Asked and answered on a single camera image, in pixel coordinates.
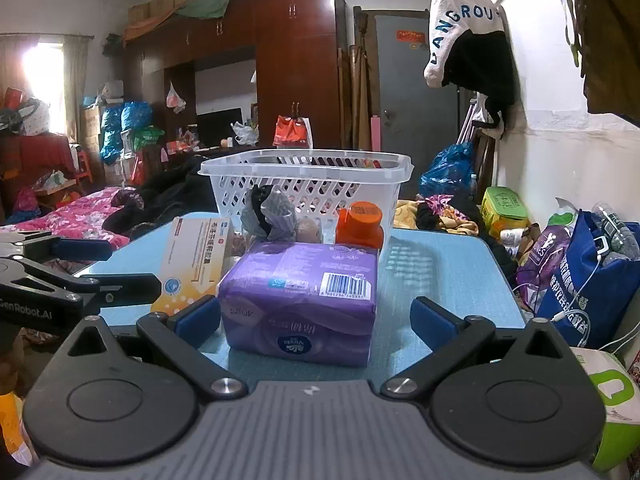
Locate white black hoodie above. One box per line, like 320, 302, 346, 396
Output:
424, 0, 518, 133

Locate green plastic bag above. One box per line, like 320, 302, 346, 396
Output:
132, 126, 165, 151

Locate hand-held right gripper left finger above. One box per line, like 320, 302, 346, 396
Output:
64, 294, 249, 402

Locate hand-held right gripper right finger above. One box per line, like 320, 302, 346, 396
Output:
380, 296, 572, 401

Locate beige window curtain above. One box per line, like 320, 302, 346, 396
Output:
62, 37, 93, 143

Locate red covered furniture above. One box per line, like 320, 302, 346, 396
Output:
0, 132, 76, 181

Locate white hanging plastic bag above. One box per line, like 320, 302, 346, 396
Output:
166, 81, 187, 113

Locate wooden boards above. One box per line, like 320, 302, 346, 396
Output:
345, 45, 373, 151

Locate red shopping bag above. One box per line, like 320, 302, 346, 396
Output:
273, 115, 312, 150

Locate orange capped bottle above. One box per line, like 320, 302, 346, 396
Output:
335, 201, 385, 251

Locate grey door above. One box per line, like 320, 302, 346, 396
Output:
375, 14, 461, 181

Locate blue plastic bag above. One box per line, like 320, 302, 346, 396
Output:
121, 101, 153, 133
100, 107, 123, 161
419, 142, 476, 196

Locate white orange medicine box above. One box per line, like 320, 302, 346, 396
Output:
150, 217, 233, 317

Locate white crumpled plastic bag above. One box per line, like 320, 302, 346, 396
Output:
231, 121, 259, 145

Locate dark hanging garment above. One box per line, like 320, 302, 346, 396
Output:
580, 0, 640, 126

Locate red stool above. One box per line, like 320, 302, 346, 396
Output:
75, 150, 96, 183

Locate green cloth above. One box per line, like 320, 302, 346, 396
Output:
177, 0, 236, 20

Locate black television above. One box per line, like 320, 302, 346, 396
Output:
196, 107, 244, 148

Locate purple tissue pack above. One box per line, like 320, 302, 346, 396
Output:
217, 241, 379, 367

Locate purple printed bag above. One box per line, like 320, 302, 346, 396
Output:
515, 225, 573, 311

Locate blue tote bag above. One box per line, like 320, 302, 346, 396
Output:
535, 210, 640, 351

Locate yellow floral cloth pile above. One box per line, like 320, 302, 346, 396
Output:
392, 195, 481, 236

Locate white plastic basket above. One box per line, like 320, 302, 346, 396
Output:
198, 149, 414, 261

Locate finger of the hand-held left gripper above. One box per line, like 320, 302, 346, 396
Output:
0, 258, 162, 311
0, 230, 114, 264

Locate grey black cloth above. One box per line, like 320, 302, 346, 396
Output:
240, 185, 301, 242

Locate pink floral blanket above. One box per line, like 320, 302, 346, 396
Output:
0, 187, 146, 261

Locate metal folding rack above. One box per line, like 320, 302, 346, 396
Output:
457, 97, 488, 148

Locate white green paper bag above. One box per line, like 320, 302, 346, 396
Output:
572, 347, 640, 471

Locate black clothes pile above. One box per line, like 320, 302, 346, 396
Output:
102, 157, 218, 238

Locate clear plastic water bottle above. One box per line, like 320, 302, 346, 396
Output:
592, 202, 640, 261

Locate green lidded box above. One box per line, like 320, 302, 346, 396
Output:
481, 186, 530, 233

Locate brown wooden wardrobe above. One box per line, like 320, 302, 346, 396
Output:
122, 0, 346, 151

